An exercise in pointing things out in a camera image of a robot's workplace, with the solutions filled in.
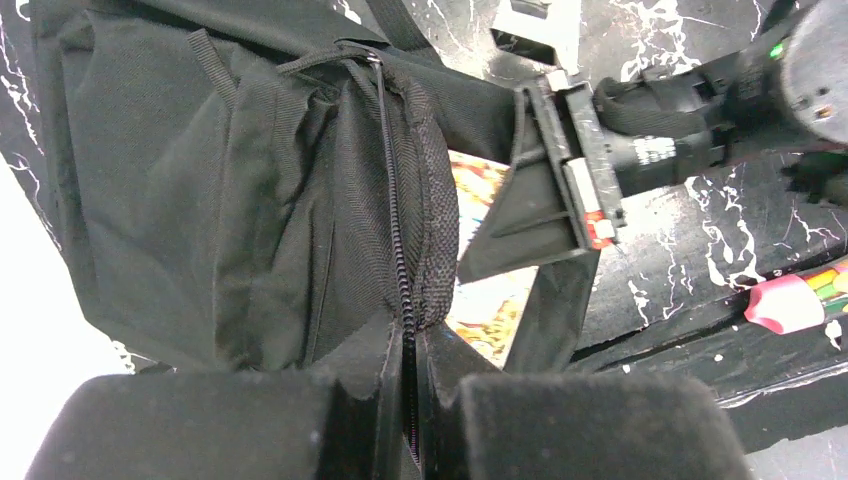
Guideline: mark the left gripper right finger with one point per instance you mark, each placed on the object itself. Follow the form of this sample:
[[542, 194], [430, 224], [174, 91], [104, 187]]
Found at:
[[477, 422]]

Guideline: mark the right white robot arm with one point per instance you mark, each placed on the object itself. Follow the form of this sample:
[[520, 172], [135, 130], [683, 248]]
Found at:
[[786, 90]]

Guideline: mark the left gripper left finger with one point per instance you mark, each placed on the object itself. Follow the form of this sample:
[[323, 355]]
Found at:
[[339, 419]]

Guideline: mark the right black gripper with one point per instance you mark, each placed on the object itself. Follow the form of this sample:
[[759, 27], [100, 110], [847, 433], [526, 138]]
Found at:
[[560, 198]]

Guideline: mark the black student backpack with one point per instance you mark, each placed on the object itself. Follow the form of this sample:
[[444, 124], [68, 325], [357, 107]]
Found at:
[[244, 184]]

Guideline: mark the pink pencil case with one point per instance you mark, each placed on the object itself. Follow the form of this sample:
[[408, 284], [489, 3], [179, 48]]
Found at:
[[794, 302]]

